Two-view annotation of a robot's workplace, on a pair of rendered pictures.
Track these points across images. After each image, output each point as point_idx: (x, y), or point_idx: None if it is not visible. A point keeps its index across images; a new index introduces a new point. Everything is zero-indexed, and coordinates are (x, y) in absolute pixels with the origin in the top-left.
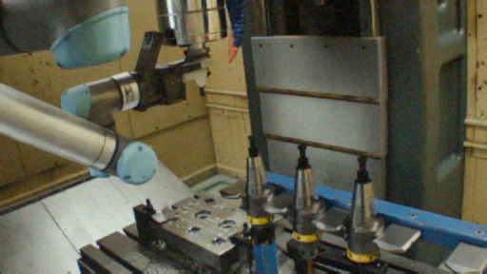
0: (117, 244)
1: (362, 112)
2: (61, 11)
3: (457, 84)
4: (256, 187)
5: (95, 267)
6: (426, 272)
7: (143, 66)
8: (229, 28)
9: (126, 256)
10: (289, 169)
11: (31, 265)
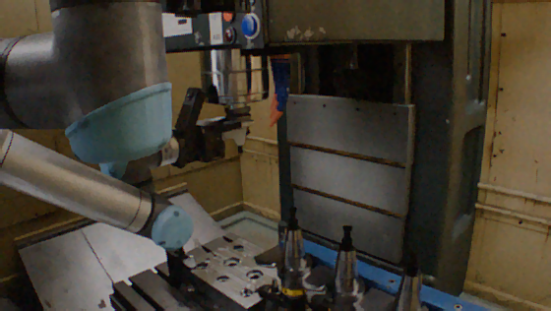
0: (149, 282)
1: (388, 174)
2: (77, 87)
3: (474, 151)
4: (293, 260)
5: (126, 305)
6: None
7: (184, 122)
8: None
9: (156, 296)
10: (313, 218)
11: (67, 291)
